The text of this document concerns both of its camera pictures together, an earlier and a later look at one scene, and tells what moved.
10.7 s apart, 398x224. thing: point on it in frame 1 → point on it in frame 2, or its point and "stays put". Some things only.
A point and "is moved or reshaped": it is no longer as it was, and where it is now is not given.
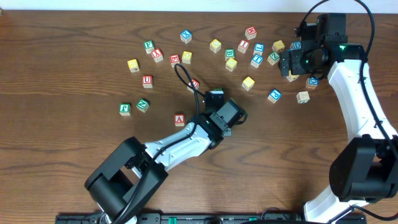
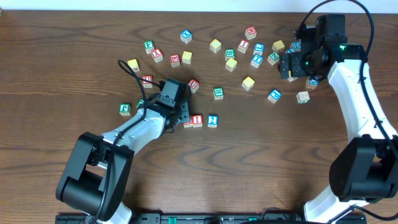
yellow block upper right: [278, 45] stays put
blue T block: [256, 60] stays put
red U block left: [147, 81] stays put
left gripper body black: [214, 98] → [184, 111]
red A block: [179, 120] is moved or reshaped
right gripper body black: [285, 63] stays put
